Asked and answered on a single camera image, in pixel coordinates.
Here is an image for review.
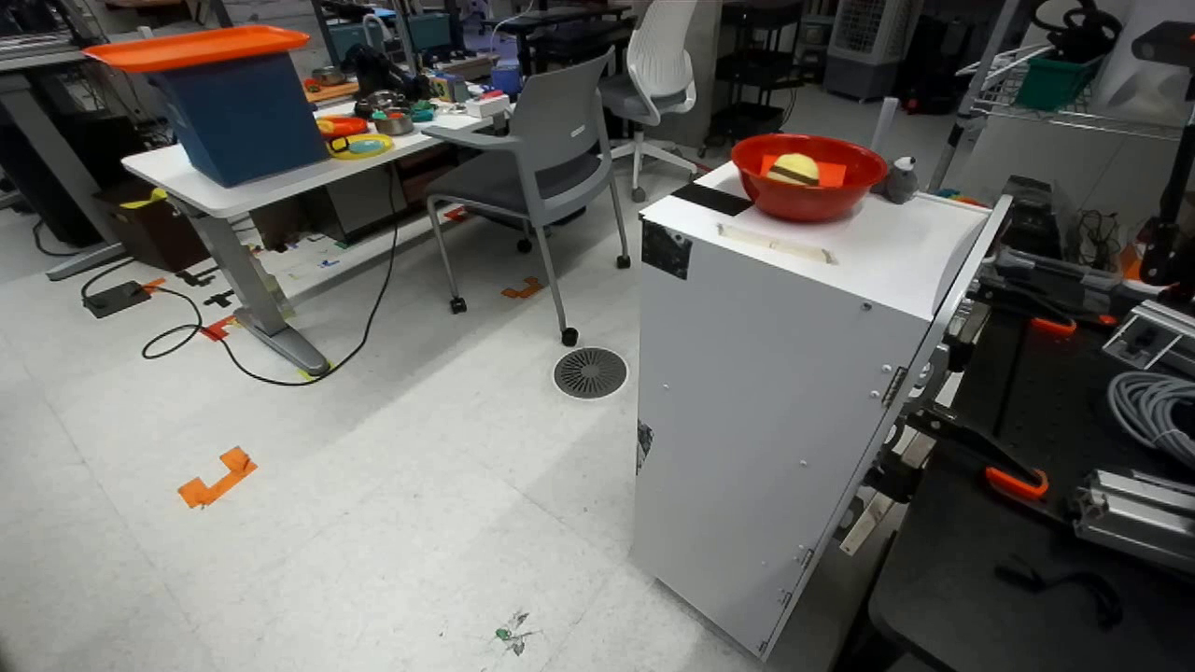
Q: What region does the grey cable coil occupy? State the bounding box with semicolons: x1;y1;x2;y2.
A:
1103;368;1195;470

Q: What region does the white office chair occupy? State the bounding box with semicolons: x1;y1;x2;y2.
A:
598;0;705;203

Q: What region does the grey office chair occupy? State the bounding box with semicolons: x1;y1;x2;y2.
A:
425;9;635;353

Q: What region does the beige tape strip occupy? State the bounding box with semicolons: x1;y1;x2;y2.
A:
715;220;842;268

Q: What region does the black shelf cart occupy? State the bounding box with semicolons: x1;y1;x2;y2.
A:
705;0;814;145

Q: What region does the orange block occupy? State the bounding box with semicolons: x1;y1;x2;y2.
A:
757;154;852;193

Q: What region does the grey desk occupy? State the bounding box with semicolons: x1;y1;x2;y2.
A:
0;34;126;286

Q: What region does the grey background cabinet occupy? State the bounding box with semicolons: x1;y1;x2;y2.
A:
822;0;906;106

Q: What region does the white cabinet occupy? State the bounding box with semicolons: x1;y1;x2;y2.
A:
629;159;1016;661

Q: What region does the white desk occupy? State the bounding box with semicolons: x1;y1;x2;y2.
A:
121;106;514;383

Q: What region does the black power brick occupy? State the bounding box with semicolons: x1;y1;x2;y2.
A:
81;277;153;320

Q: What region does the black breadboard table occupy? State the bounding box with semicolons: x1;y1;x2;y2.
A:
867;286;1195;672

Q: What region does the green bin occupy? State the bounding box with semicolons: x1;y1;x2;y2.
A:
1011;49;1106;116

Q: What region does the round floor drain cover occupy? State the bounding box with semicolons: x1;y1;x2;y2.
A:
553;345;630;404

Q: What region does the orange-handled black clamp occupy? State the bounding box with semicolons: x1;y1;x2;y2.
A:
992;253;1126;345
913;404;1052;510

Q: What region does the aluminium extrusion rail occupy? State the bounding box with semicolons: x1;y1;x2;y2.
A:
1063;465;1195;574

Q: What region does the black rectangular patch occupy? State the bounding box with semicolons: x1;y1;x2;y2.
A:
667;181;753;217

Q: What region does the black floor cable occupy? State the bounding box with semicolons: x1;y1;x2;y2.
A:
140;171;405;391

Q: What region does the small white box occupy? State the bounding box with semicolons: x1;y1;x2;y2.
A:
458;85;514;126

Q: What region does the black stand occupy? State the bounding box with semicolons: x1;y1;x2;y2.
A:
1126;16;1195;291

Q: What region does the blue storage bin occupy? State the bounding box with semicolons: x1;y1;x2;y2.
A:
145;49;334;190

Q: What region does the orange bin lid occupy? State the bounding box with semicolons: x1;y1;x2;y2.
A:
81;19;315;77

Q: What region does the red bowl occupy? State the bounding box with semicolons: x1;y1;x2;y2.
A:
730;133;893;227

